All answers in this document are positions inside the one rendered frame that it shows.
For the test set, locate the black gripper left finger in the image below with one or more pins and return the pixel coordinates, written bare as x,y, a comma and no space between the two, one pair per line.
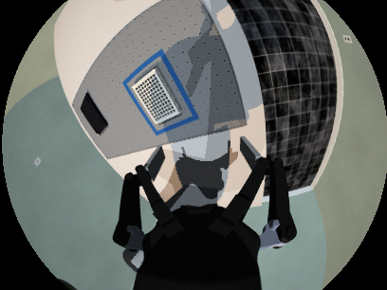
128,232

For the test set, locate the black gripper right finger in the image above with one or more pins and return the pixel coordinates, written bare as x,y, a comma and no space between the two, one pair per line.
280,228

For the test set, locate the blue tape outline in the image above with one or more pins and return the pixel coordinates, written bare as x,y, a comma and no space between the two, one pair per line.
178,84

